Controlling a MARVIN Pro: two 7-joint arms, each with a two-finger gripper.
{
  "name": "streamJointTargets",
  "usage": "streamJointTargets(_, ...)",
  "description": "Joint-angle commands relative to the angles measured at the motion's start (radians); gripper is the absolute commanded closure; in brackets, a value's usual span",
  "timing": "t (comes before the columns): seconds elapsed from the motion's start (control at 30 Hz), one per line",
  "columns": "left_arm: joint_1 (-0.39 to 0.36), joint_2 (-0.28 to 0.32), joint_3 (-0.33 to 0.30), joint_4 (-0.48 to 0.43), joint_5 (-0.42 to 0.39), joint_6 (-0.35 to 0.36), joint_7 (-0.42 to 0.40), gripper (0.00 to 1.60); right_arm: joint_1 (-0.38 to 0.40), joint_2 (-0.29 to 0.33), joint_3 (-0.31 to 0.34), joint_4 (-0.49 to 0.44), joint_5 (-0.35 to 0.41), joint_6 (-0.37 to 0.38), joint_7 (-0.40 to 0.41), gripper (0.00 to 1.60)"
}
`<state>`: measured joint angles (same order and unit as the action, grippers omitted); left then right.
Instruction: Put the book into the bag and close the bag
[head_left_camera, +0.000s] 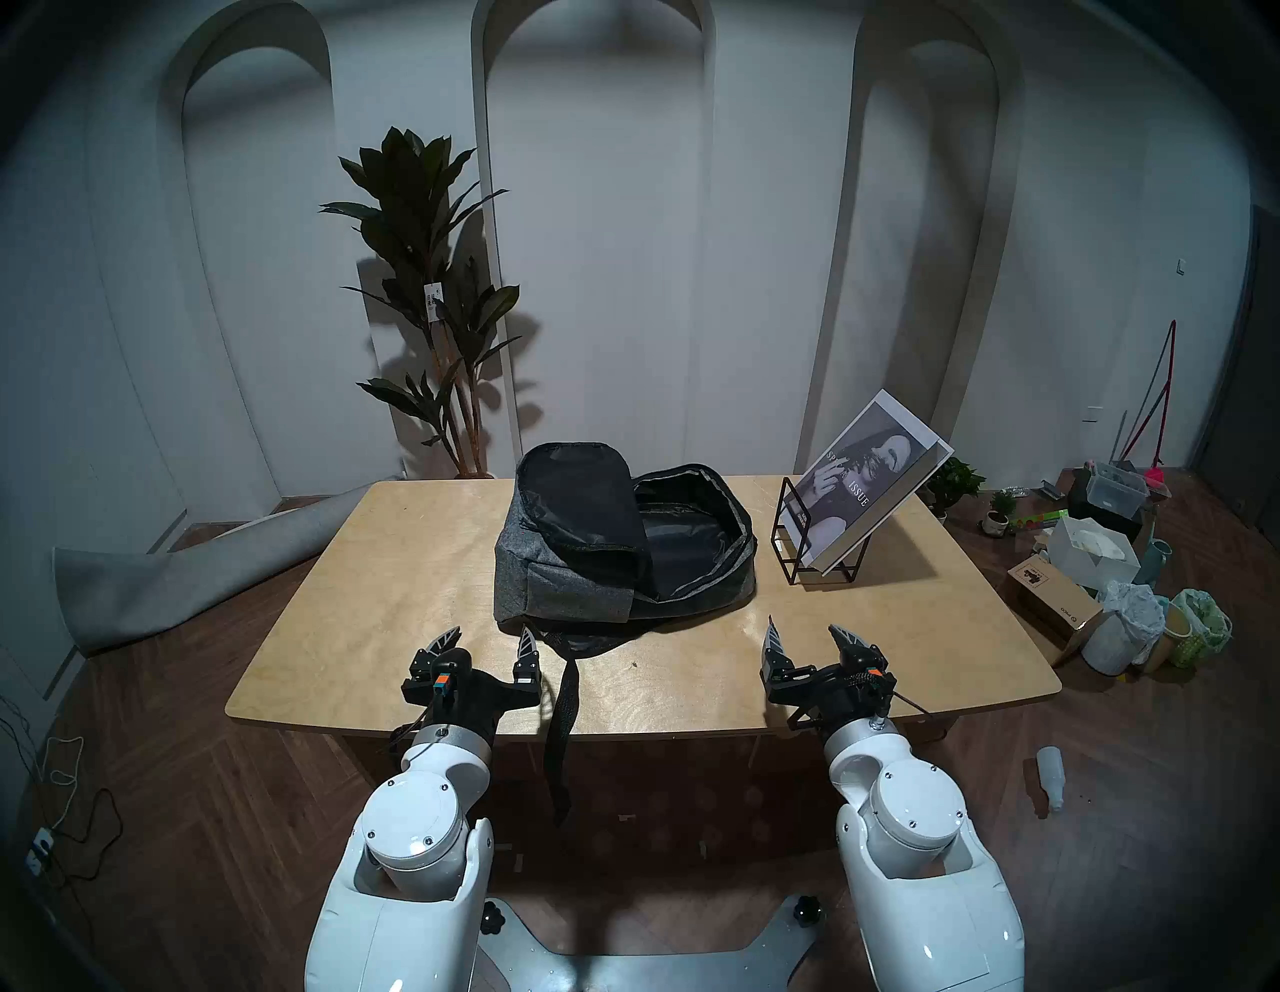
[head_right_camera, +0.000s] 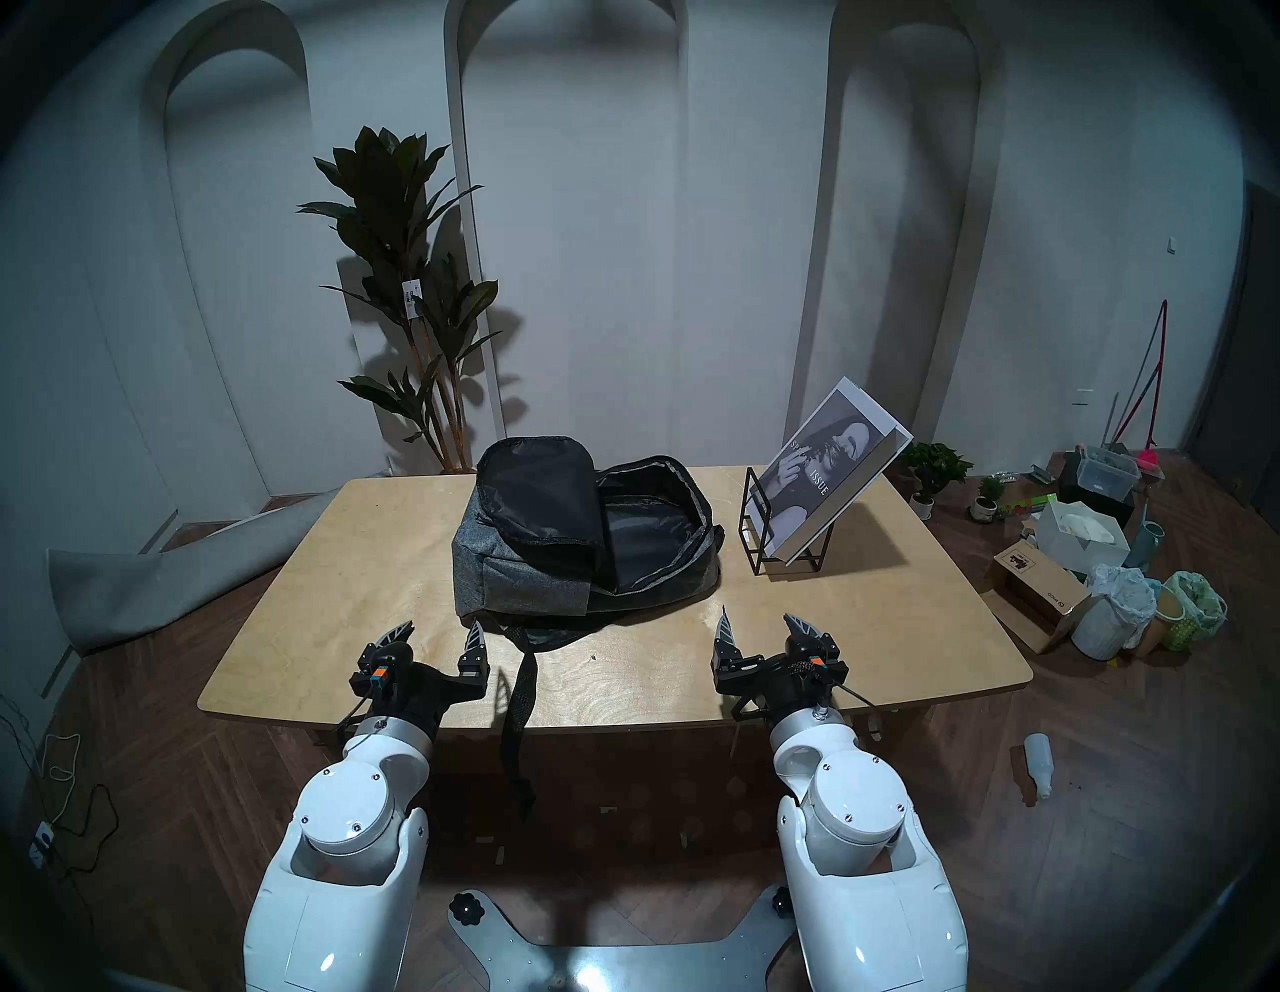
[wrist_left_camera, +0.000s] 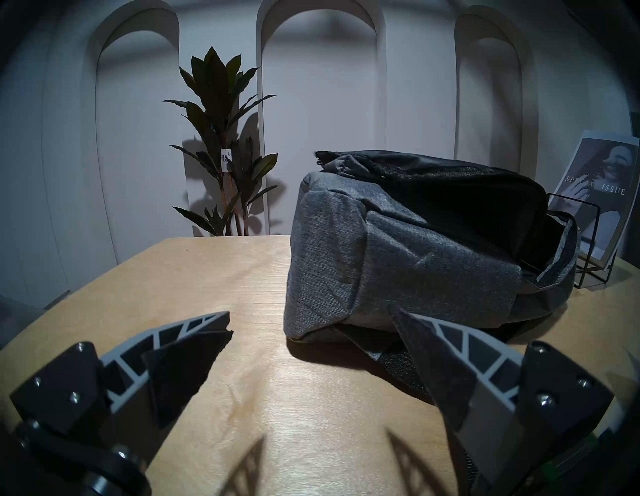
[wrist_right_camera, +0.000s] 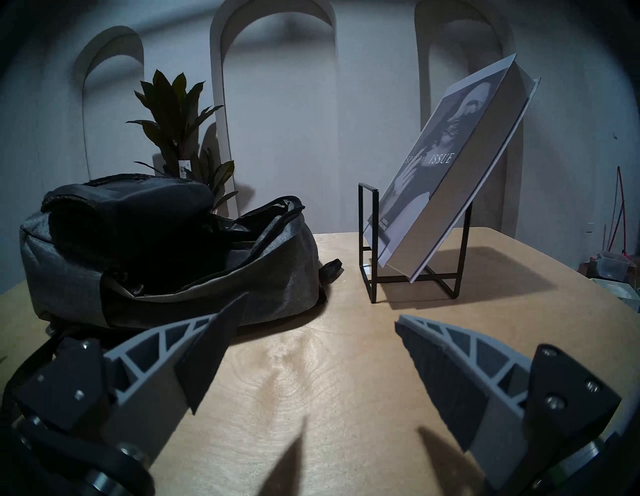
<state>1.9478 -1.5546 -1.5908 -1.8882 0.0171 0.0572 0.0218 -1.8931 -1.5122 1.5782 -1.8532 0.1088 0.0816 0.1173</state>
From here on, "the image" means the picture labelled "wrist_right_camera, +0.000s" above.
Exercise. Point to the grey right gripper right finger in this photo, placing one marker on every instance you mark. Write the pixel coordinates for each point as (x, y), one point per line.
(480, 380)

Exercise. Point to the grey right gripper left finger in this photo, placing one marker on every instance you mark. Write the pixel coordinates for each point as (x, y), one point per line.
(145, 370)

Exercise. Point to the grey black backpack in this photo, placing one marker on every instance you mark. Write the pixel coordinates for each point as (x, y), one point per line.
(165, 270)

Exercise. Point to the black white portrait book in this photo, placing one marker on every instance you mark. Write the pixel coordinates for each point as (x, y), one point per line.
(440, 180)

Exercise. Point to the clear plastic storage box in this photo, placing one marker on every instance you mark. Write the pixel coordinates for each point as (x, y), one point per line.
(612, 265)

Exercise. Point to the tall dark leafy plant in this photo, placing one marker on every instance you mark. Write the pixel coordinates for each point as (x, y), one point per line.
(172, 115)

